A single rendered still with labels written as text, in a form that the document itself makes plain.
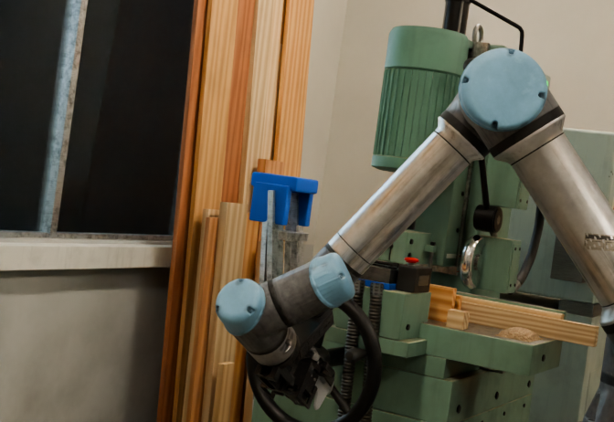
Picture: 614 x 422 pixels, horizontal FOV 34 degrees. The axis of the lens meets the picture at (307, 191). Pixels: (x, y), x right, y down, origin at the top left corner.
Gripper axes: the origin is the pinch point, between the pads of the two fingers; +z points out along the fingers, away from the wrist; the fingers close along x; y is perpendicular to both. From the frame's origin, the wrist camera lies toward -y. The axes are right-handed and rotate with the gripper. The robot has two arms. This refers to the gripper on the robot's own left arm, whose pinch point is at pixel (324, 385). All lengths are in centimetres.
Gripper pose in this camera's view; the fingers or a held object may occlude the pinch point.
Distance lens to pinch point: 175.2
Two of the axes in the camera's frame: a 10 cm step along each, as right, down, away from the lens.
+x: 8.6, 1.3, -5.0
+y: -3.8, 8.2, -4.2
